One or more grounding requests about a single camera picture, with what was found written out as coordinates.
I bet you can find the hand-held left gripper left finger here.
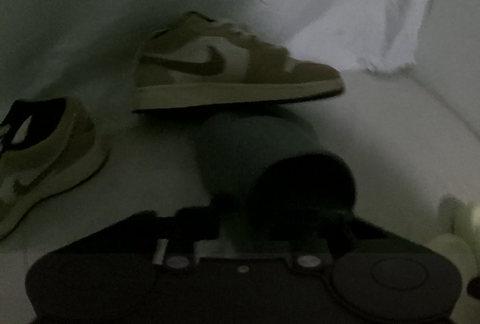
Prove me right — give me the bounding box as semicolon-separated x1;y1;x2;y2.
56;197;226;268

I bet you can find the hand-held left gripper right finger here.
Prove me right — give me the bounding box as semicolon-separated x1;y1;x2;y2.
292;212;424;268

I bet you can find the grey slipper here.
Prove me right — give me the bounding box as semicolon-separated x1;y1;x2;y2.
194;110;358;255

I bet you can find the tan and white sneaker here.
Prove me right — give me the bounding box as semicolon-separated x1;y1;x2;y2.
131;11;345;113
0;97;110;239

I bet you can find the white carrot-print cloth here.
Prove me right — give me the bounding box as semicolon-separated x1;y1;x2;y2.
0;0;440;122

